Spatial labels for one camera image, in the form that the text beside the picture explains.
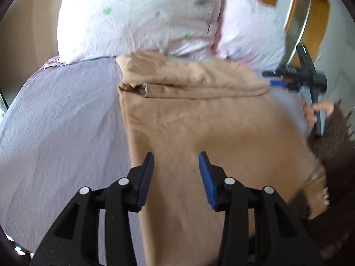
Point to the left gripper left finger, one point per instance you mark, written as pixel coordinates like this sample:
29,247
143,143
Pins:
73,237

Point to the tan shirt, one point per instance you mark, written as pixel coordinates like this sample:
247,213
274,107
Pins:
177,108

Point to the brown fuzzy right sleeve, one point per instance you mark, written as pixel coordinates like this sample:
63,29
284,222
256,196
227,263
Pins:
333,230

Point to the person's right hand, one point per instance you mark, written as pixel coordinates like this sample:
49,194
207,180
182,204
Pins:
310,111

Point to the wooden door frame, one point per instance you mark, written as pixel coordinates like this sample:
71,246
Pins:
305,22

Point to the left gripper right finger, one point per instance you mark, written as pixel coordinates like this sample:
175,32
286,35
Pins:
259,227

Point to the lavender bed sheet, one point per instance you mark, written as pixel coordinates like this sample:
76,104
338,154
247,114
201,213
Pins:
63,131

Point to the pink flower-print pillow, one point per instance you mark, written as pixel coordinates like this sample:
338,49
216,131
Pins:
252,33

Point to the white tree-print pillow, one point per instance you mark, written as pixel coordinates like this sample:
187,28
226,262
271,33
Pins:
90,29

